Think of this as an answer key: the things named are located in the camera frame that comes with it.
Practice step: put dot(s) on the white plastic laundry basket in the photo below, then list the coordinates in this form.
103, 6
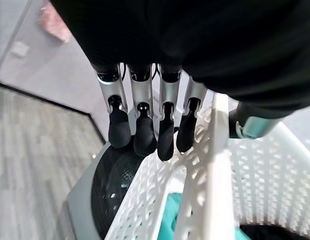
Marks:
245, 175

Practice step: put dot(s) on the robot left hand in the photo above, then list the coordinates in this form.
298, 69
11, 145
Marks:
194, 37

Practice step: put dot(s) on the pink cloth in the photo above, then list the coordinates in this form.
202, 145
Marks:
54, 21

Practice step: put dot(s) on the black cloth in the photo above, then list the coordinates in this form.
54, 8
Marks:
277, 232

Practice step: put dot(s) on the teal cloth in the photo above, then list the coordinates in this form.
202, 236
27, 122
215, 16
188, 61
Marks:
172, 220

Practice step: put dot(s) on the grey front-load washing machine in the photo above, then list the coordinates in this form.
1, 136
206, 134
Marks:
79, 197

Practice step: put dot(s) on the white wall socket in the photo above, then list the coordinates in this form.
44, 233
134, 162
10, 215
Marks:
19, 48

